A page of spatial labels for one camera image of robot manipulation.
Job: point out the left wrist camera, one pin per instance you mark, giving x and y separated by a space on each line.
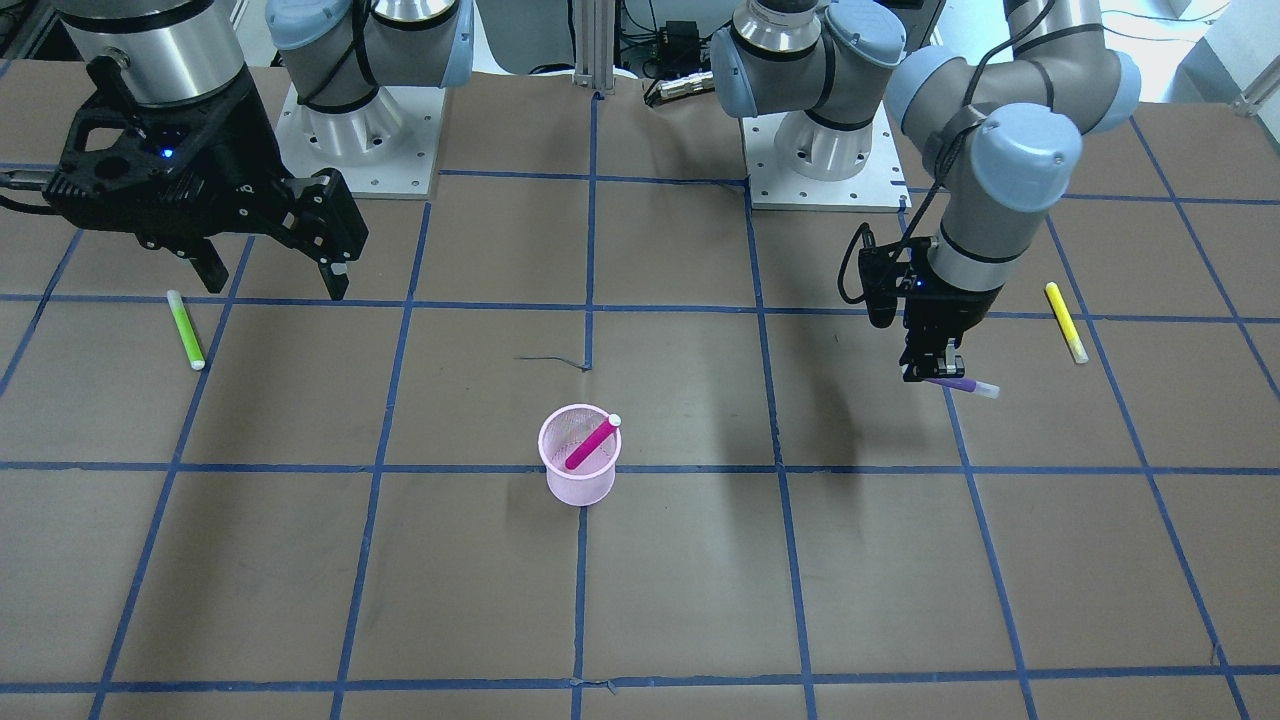
885 279

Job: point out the green pen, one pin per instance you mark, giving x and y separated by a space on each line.
186 331

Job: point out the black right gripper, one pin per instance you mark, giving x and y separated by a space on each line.
243 150

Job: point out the yellow pen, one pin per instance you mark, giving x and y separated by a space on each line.
1067 326

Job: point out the pink mesh cup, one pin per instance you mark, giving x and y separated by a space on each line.
564 430

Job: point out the aluminium frame post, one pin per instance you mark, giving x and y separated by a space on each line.
594 41

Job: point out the pink pen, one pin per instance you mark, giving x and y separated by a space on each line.
596 438

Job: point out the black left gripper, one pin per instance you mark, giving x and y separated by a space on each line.
946 312

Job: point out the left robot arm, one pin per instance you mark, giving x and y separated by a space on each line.
1002 138

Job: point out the purple pen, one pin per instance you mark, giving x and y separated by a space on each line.
967 385

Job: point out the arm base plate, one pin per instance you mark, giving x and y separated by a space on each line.
400 160
860 180

